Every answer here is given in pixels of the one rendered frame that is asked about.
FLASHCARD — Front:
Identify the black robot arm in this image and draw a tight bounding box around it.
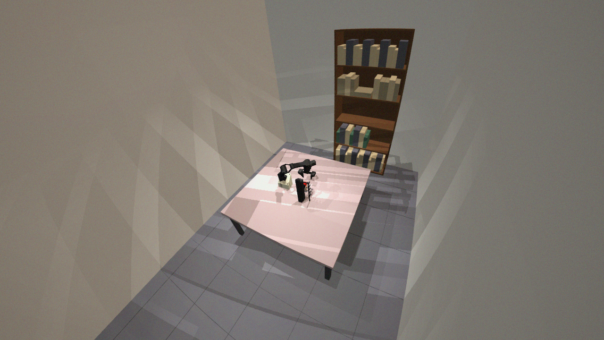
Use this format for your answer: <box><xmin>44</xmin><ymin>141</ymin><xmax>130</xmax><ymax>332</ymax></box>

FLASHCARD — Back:
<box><xmin>278</xmin><ymin>159</ymin><xmax>316</xmax><ymax>181</ymax></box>

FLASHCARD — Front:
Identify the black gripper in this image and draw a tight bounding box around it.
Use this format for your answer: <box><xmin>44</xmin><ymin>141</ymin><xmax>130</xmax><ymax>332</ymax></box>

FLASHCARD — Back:
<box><xmin>298</xmin><ymin>168</ymin><xmax>316</xmax><ymax>179</ymax></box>

